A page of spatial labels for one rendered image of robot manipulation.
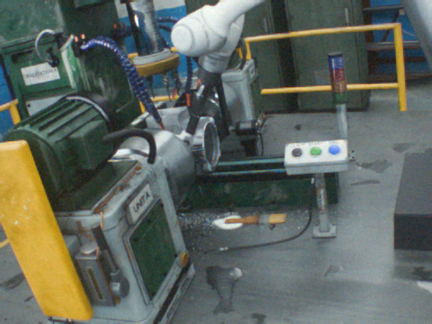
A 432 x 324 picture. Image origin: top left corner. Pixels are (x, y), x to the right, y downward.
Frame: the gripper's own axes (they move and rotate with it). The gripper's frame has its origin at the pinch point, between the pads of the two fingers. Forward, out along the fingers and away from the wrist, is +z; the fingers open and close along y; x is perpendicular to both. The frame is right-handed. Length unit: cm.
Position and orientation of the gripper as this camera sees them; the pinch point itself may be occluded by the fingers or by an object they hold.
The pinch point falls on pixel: (192, 124)
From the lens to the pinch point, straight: 144.6
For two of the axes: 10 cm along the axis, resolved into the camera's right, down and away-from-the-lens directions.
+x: 9.1, 4.0, -1.0
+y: -2.7, 4.2, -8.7
